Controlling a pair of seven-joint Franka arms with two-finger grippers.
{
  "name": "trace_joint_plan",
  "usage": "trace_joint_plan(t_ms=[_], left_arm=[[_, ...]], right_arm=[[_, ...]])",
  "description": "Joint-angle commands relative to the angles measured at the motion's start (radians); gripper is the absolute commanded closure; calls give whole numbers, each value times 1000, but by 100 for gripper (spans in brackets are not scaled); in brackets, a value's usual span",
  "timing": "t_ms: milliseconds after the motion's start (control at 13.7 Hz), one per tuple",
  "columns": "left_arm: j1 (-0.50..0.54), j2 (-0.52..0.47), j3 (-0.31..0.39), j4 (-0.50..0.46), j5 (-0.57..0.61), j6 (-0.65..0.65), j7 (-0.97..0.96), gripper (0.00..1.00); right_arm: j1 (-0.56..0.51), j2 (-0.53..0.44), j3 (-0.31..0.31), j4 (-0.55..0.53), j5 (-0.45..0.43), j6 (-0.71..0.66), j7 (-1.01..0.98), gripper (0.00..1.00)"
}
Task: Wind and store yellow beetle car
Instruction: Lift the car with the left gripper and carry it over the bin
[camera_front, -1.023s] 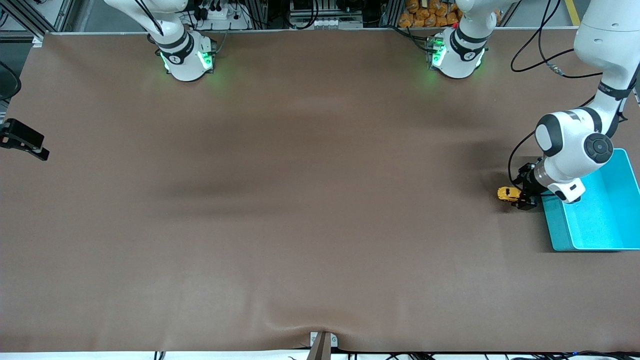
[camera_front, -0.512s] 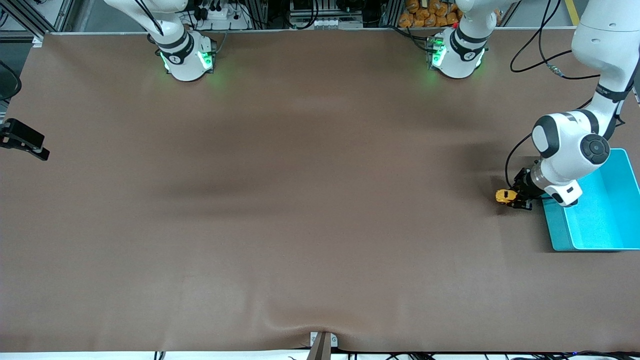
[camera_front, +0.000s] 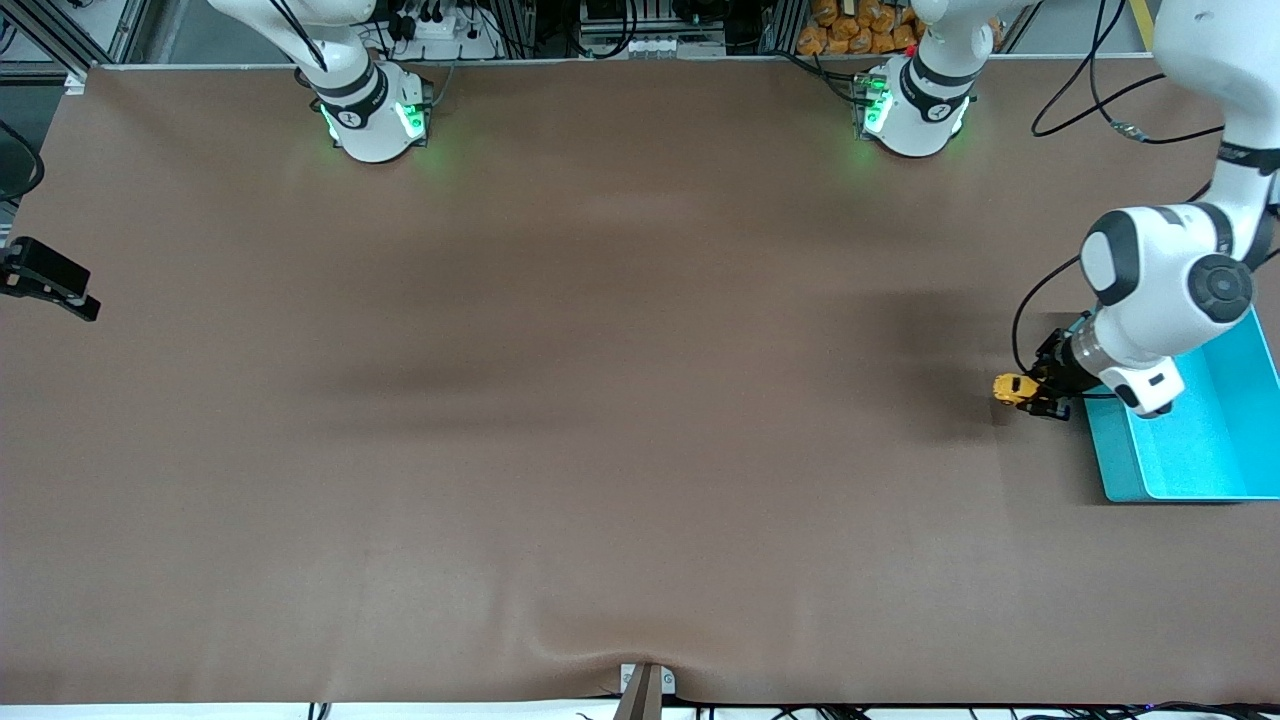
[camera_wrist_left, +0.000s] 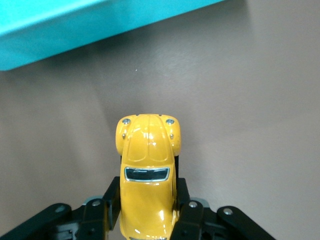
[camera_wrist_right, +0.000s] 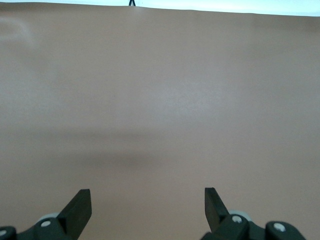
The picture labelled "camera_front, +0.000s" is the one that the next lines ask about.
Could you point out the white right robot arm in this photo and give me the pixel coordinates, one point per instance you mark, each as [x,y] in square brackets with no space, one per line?
[375,125]

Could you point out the brown camera support bar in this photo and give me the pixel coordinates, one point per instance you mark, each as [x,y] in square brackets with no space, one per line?
[640,700]

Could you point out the silver table edge bracket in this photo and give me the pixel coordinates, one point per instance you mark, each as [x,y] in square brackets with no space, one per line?
[668,682]

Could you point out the brown table mat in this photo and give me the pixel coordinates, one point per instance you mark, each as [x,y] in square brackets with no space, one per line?
[600,470]

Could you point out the silver aluminium frame post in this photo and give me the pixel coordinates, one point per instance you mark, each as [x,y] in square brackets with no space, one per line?
[130,25]

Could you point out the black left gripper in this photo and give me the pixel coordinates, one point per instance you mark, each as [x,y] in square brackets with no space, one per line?
[1058,371]

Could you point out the orange bagged items pile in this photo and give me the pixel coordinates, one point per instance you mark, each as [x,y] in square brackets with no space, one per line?
[850,35]

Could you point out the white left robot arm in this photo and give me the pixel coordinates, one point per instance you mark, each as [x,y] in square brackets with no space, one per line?
[1150,270]

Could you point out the white power strip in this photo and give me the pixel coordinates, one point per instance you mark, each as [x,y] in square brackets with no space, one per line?
[462,45]

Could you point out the yellow beetle toy car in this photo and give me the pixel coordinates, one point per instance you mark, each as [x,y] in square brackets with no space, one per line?
[1012,389]

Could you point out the teal plastic storage bin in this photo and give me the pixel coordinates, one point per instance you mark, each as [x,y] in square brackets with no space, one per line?
[1220,450]

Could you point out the grey electrical control box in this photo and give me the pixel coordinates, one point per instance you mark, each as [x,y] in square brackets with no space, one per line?
[650,30]

